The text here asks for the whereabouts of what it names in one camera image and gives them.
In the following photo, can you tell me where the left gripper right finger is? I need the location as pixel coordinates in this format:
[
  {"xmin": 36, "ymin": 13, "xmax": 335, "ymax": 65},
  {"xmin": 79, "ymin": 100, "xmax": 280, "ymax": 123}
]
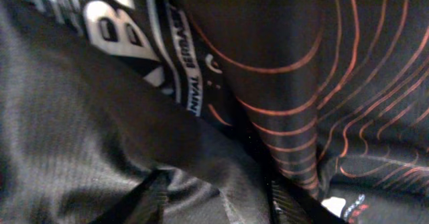
[{"xmin": 267, "ymin": 172, "xmax": 347, "ymax": 224}]

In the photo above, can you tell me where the black orange-patterned jersey shirt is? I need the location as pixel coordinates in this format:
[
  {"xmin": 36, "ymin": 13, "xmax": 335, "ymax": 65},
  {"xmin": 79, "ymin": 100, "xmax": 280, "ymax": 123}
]
[{"xmin": 1, "ymin": 0, "xmax": 428, "ymax": 223}]

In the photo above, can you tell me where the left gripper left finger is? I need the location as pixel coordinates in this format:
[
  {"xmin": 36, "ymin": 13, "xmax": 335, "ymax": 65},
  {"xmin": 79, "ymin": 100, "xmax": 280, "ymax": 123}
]
[{"xmin": 90, "ymin": 170, "xmax": 168, "ymax": 224}]

